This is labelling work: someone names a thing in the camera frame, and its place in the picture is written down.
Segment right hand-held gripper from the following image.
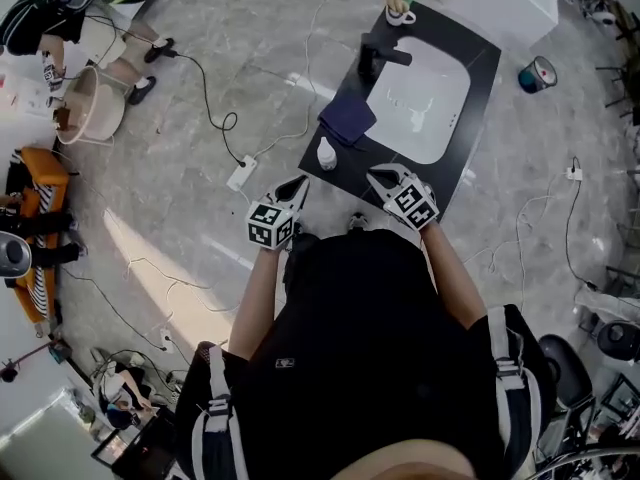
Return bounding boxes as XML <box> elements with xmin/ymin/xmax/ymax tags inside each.
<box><xmin>365</xmin><ymin>162</ymin><xmax>441</xmax><ymax>233</ymax></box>

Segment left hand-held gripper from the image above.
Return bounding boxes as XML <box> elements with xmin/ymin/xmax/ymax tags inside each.
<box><xmin>246</xmin><ymin>173</ymin><xmax>312</xmax><ymax>253</ymax></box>

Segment white pump bottle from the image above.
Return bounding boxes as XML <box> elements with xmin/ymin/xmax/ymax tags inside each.
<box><xmin>316</xmin><ymin>136</ymin><xmax>339</xmax><ymax>172</ymax></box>

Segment person's left forearm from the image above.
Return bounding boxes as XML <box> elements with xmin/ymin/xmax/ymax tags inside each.
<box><xmin>228</xmin><ymin>246</ymin><xmax>284</xmax><ymax>362</ymax></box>

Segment person's right forearm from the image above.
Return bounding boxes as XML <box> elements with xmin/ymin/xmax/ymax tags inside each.
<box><xmin>418</xmin><ymin>220</ymin><xmax>489</xmax><ymax>330</ymax></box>

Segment long white power strip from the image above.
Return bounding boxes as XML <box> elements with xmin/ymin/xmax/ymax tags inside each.
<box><xmin>226</xmin><ymin>154</ymin><xmax>258</xmax><ymax>193</ymax></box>

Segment dark blue folded towel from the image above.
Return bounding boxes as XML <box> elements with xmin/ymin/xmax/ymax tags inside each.
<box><xmin>317</xmin><ymin>90</ymin><xmax>378</xmax><ymax>145</ymax></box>

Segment white sink basin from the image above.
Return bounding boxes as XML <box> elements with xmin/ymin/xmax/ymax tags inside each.
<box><xmin>365</xmin><ymin>36</ymin><xmax>472</xmax><ymax>166</ymax></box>

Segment black faucet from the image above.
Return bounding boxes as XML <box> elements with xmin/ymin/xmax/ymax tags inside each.
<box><xmin>357</xmin><ymin>32</ymin><xmax>413</xmax><ymax>79</ymax></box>

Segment black sink cabinet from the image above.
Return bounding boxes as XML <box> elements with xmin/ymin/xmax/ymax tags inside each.
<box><xmin>298</xmin><ymin>1</ymin><xmax>503</xmax><ymax>209</ymax></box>

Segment person's black clothing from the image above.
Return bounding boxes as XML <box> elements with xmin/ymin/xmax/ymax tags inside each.
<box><xmin>174</xmin><ymin>228</ymin><xmax>557</xmax><ymax>480</ymax></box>

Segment white cup with wooden sticks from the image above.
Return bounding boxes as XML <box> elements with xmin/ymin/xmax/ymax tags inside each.
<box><xmin>382</xmin><ymin>0</ymin><xmax>417</xmax><ymax>28</ymax></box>

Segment blue trash bin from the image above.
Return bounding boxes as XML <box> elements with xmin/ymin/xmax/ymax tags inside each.
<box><xmin>517</xmin><ymin>55</ymin><xmax>558</xmax><ymax>94</ymax></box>

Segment round beige tub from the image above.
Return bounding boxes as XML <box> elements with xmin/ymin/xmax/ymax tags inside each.
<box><xmin>52</xmin><ymin>65</ymin><xmax>126</xmax><ymax>145</ymax></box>

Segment orange striped chair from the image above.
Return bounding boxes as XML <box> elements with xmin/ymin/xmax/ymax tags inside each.
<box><xmin>4</xmin><ymin>146</ymin><xmax>71</xmax><ymax>324</ymax></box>

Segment black office chair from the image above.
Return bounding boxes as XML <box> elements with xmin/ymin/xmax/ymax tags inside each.
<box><xmin>537</xmin><ymin>333</ymin><xmax>596</xmax><ymax>412</ymax></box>

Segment white grey handheld device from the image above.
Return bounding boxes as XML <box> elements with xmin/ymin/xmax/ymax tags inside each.
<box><xmin>0</xmin><ymin>231</ymin><xmax>32</xmax><ymax>280</ymax></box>

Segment black monitor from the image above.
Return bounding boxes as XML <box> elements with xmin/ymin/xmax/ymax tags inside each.
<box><xmin>90</xmin><ymin>407</ymin><xmax>179</xmax><ymax>480</ymax></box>

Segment white power strip cable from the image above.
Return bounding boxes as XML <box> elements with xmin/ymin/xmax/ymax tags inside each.
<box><xmin>252</xmin><ymin>0</ymin><xmax>351</xmax><ymax>162</ymax></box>

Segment black power strip cable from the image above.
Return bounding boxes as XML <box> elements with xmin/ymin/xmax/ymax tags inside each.
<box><xmin>169</xmin><ymin>50</ymin><xmax>249</xmax><ymax>167</ymax></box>

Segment tangled white floor cable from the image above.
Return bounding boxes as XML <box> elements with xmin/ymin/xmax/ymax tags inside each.
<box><xmin>462</xmin><ymin>175</ymin><xmax>571</xmax><ymax>309</ymax></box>

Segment thin black floor cable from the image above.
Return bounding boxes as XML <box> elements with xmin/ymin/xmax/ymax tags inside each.
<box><xmin>564</xmin><ymin>156</ymin><xmax>599</xmax><ymax>289</ymax></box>

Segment person's right shoulder strap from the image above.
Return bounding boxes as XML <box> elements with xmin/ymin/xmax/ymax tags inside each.
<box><xmin>487</xmin><ymin>306</ymin><xmax>544</xmax><ymax>469</ymax></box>

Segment person's shoulder strap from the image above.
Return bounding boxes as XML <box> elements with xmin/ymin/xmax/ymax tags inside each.
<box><xmin>487</xmin><ymin>306</ymin><xmax>544</xmax><ymax>469</ymax></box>
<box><xmin>192</xmin><ymin>345</ymin><xmax>249</xmax><ymax>480</ymax></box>

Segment person's left shoulder strap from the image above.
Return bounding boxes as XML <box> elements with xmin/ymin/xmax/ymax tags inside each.
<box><xmin>192</xmin><ymin>345</ymin><xmax>249</xmax><ymax>480</ymax></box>

